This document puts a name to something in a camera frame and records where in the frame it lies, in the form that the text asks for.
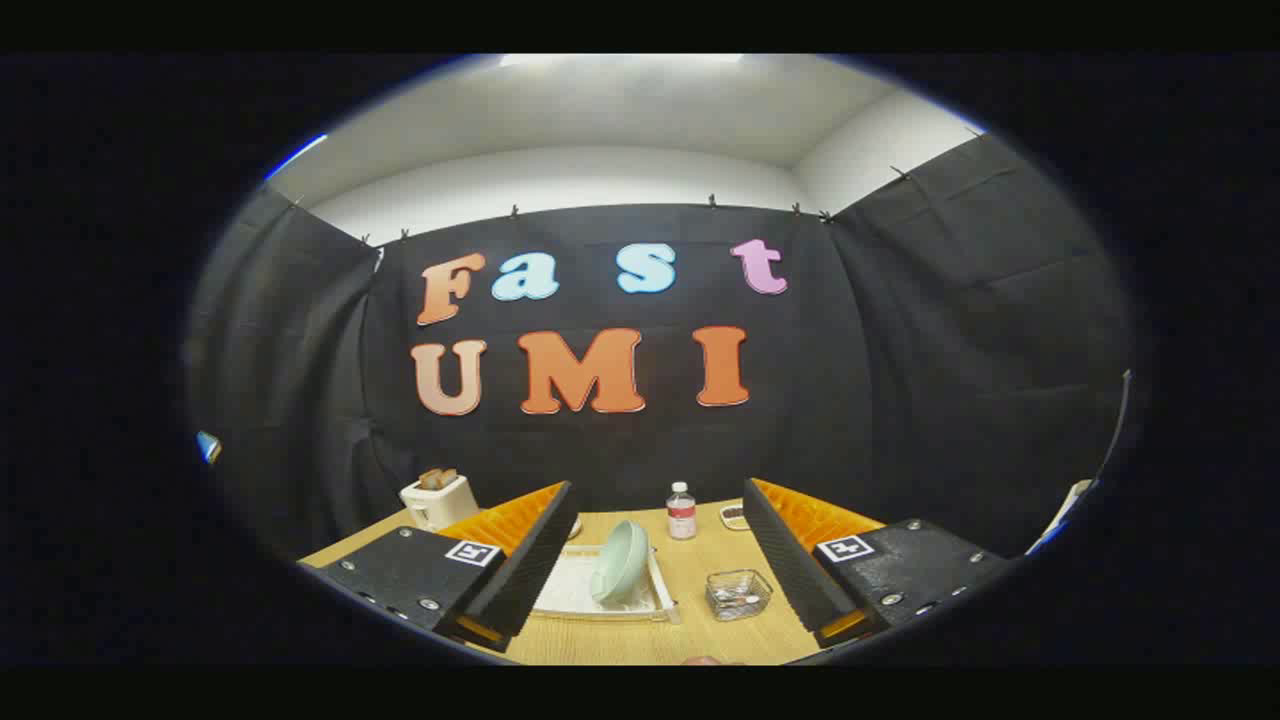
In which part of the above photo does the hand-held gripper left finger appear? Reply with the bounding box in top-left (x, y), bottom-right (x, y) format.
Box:
top-left (300, 480), bottom-right (581, 653)

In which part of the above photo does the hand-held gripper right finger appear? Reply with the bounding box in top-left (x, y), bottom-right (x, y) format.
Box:
top-left (742, 477), bottom-right (1011, 649)

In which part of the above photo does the metal wire basket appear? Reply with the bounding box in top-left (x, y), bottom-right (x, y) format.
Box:
top-left (705, 569), bottom-right (773, 622)

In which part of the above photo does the white dish rack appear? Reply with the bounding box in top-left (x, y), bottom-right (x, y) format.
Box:
top-left (530, 543), bottom-right (681, 624)

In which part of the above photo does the light green plate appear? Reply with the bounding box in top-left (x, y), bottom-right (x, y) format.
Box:
top-left (590, 520), bottom-right (651, 606)

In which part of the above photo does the cream toaster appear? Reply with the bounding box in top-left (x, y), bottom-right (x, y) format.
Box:
top-left (400, 472), bottom-right (479, 531)

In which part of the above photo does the white and blue device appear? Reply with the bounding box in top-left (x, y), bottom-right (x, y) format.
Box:
top-left (1030, 480), bottom-right (1096, 556)

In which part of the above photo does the black cable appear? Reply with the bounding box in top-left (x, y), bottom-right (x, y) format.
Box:
top-left (1100, 370), bottom-right (1132, 481)

